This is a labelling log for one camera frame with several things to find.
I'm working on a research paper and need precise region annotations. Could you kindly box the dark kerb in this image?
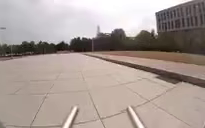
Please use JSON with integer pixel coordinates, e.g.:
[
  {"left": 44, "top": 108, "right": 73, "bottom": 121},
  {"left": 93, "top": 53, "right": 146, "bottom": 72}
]
[{"left": 82, "top": 53, "right": 205, "bottom": 91}]

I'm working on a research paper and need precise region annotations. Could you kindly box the dry brown grass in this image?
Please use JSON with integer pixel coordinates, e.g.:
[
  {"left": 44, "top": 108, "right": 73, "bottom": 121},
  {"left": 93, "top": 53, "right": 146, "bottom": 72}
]
[{"left": 89, "top": 50, "right": 205, "bottom": 67}]

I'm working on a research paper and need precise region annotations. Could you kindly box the raised grey paved strip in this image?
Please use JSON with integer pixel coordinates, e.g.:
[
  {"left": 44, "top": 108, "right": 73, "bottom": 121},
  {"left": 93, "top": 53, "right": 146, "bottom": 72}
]
[{"left": 84, "top": 52, "right": 205, "bottom": 83}]

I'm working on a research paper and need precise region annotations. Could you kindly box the tower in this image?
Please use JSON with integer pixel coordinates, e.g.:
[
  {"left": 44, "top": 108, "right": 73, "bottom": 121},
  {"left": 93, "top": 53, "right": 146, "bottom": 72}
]
[{"left": 95, "top": 24, "right": 102, "bottom": 38}]

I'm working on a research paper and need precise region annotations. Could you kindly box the pale pole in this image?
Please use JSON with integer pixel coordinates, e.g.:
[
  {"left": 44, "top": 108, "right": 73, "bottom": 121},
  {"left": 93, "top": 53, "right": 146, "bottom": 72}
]
[{"left": 91, "top": 39, "right": 95, "bottom": 53}]

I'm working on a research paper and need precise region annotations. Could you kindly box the grey stone slab plaza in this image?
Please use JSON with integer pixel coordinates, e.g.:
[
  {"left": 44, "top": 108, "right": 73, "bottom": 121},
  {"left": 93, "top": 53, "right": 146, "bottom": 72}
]
[{"left": 0, "top": 52, "right": 205, "bottom": 128}]

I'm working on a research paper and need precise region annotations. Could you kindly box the robot's own part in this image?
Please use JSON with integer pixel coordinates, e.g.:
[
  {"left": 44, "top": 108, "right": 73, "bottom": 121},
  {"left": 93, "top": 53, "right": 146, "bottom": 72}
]
[
  {"left": 126, "top": 105, "right": 146, "bottom": 128},
  {"left": 61, "top": 105, "right": 80, "bottom": 128}
]

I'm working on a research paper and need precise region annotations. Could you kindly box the large curved grey building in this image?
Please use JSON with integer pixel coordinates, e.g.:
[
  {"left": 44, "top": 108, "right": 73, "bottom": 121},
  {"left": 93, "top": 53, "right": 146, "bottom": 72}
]
[{"left": 154, "top": 0, "right": 205, "bottom": 35}]

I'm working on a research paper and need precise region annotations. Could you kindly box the long row of trees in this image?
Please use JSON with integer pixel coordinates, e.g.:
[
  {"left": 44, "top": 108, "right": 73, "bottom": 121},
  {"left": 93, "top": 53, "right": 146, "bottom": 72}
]
[{"left": 0, "top": 27, "right": 205, "bottom": 57}]

